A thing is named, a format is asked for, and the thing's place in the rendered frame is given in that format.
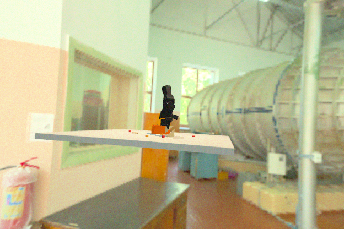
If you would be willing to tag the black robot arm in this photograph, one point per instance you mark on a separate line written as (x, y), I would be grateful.
(168, 104)

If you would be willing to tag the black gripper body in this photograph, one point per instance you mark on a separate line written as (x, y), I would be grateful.
(168, 116)

